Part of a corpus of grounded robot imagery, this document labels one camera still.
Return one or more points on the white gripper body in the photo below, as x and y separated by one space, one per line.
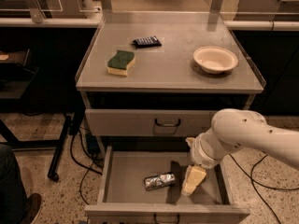
199 154

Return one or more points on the silver redbull can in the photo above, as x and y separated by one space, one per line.
159 181

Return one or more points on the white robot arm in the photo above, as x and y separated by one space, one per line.
231 130

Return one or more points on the grey drawer cabinet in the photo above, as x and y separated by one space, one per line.
165 77

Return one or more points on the open middle drawer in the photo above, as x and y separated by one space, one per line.
122 197

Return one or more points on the closed upper drawer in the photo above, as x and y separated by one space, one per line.
144 122

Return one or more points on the white paper bowl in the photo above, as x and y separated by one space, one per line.
215 60

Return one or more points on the green yellow sponge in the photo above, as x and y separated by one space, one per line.
121 63

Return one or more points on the dark snack bar packet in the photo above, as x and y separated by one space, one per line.
145 42

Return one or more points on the brown shoe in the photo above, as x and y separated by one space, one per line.
33 209

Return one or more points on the black side table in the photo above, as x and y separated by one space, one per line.
16 78

